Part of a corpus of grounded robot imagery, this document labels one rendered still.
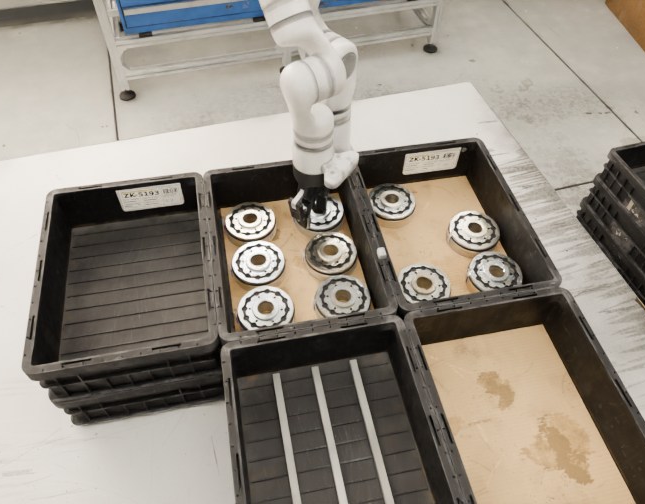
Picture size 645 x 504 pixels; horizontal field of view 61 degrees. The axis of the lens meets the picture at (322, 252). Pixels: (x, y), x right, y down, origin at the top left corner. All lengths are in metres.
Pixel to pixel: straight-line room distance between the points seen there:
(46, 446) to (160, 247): 0.42
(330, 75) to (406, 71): 2.26
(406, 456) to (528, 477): 0.19
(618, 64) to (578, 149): 0.83
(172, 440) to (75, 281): 0.36
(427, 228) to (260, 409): 0.51
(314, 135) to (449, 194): 0.44
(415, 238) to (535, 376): 0.35
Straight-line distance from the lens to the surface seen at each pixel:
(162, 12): 2.81
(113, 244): 1.19
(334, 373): 0.97
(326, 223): 1.12
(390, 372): 0.98
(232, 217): 1.14
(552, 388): 1.04
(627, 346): 1.32
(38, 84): 3.27
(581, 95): 3.24
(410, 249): 1.13
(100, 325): 1.08
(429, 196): 1.24
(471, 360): 1.02
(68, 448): 1.14
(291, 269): 1.08
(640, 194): 1.87
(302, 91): 0.86
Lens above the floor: 1.70
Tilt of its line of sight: 52 degrees down
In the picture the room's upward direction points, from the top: 2 degrees clockwise
